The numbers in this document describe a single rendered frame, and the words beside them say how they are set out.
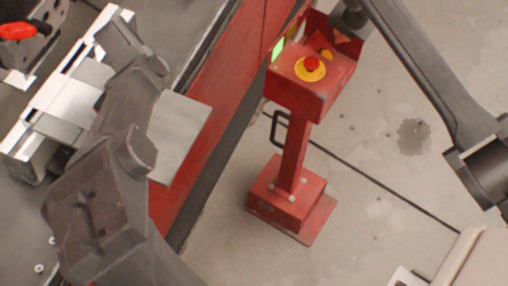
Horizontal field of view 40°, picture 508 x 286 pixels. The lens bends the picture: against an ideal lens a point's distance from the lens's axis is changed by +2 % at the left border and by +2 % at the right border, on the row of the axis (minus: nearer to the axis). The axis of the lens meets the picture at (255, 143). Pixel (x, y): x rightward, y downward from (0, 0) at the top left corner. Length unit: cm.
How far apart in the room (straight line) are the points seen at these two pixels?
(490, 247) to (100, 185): 44
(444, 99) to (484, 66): 184
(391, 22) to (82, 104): 59
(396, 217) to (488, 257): 154
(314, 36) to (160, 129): 61
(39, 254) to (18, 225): 7
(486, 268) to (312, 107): 89
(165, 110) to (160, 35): 31
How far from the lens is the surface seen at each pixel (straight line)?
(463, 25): 291
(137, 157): 64
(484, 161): 98
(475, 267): 82
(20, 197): 136
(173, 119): 126
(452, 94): 97
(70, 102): 130
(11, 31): 100
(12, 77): 135
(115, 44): 107
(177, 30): 155
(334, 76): 162
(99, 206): 62
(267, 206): 219
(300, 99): 163
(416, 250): 232
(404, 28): 97
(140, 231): 59
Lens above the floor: 205
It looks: 58 degrees down
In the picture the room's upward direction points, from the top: 7 degrees clockwise
